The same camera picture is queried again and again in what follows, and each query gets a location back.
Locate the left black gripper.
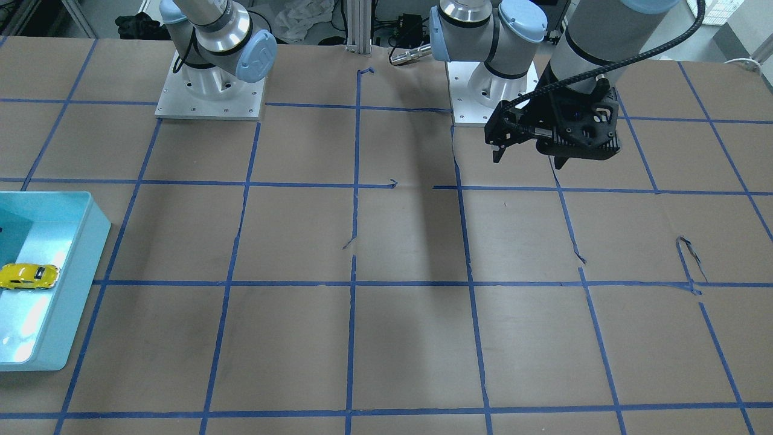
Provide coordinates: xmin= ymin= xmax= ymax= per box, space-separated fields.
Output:
xmin=485 ymin=78 xmax=620 ymax=170

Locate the silver metal cylinder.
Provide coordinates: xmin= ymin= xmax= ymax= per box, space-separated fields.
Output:
xmin=389 ymin=43 xmax=432 ymax=66

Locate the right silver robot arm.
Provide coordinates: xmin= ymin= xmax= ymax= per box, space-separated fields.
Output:
xmin=159 ymin=1 xmax=278 ymax=101

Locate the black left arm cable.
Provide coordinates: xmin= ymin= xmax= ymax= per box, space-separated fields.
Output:
xmin=499 ymin=0 xmax=707 ymax=131

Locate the black power adapter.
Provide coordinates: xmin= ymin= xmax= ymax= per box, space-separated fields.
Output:
xmin=393 ymin=13 xmax=425 ymax=48

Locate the white crumpled cloth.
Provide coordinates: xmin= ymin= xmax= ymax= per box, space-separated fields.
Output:
xmin=277 ymin=1 xmax=336 ymax=42

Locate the aluminium frame post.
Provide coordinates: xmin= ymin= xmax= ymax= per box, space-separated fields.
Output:
xmin=342 ymin=0 xmax=373 ymax=57

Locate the light blue plastic bin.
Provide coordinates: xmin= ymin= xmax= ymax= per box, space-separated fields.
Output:
xmin=1 ymin=191 xmax=111 ymax=372

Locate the yellow toy beetle car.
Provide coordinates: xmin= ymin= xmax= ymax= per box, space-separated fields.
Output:
xmin=1 ymin=263 xmax=60 ymax=290

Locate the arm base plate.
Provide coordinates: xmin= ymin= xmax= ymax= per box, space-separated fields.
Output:
xmin=446 ymin=60 xmax=551 ymax=129
xmin=155 ymin=64 xmax=268 ymax=121

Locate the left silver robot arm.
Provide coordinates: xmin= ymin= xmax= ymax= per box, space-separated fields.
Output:
xmin=429 ymin=1 xmax=687 ymax=169

